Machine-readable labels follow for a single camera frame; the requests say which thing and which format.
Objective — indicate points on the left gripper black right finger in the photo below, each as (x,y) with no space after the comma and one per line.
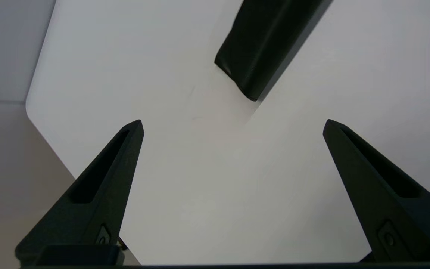
(386,209)

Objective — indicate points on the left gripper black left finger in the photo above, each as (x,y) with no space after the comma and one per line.
(99,209)

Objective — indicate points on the black glasses case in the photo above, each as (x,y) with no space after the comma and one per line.
(263,45)

